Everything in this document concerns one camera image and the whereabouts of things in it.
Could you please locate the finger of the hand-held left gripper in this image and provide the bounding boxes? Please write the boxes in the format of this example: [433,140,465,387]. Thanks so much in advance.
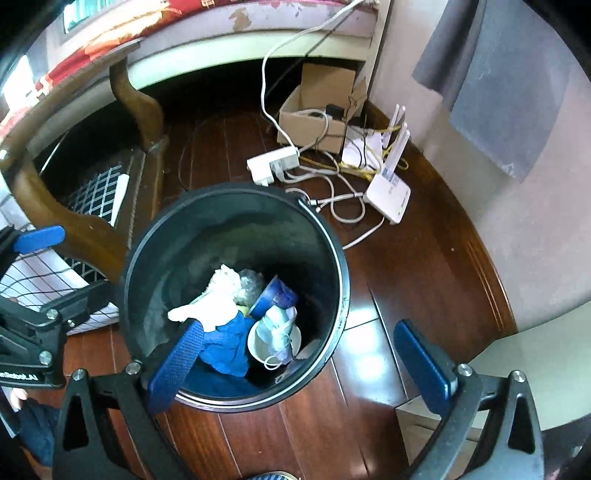
[0,224,65,278]
[28,278,117,333]

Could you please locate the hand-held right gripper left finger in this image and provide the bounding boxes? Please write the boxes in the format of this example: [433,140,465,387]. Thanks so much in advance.
[53,318,206,480]

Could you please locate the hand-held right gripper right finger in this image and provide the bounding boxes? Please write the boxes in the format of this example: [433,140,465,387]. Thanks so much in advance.
[393,318,548,480]

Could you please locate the blue cloth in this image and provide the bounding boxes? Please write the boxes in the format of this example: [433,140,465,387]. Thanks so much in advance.
[182,311,254,398]

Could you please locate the cream yellow cloth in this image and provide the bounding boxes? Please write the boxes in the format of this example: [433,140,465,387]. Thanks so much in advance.
[167,264,252,333]

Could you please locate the blue patterned paper cup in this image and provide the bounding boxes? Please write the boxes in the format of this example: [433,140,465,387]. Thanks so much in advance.
[249,274,300,319]

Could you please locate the black plastic bucket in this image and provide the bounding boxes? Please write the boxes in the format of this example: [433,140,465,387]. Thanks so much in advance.
[119,182,350,414]

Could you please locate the checkered white tablecloth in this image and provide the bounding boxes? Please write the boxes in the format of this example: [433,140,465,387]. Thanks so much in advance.
[0,161,134,335]

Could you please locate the person's dark blue clothing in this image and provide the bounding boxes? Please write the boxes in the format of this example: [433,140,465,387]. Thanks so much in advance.
[16,399,61,467]

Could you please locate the pale grey stool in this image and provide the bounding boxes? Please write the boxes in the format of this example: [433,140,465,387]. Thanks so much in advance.
[471,318,591,432]

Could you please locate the wooden table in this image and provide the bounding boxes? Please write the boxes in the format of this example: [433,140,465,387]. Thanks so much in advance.
[0,37,171,283]

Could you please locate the red printed blanket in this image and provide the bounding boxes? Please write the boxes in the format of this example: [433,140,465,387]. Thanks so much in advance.
[0,0,220,139]

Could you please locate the white power strip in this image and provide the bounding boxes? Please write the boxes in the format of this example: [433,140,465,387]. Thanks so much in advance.
[247,145,300,186]

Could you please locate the open cardboard box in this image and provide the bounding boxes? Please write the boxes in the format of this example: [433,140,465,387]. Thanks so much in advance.
[277,64,368,154]

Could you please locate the grey curtain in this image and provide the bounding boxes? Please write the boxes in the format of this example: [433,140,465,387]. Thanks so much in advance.
[412,0,573,183]

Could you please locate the grey floral mattress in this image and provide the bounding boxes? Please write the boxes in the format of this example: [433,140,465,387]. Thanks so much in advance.
[115,0,375,65]

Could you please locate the tangled white cables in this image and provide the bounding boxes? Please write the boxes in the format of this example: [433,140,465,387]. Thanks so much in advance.
[284,161,386,250]

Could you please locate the white cable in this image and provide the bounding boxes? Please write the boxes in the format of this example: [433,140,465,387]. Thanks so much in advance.
[261,0,365,148]

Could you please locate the white red bed frame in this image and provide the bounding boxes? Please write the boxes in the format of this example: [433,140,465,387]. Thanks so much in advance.
[127,0,393,90]

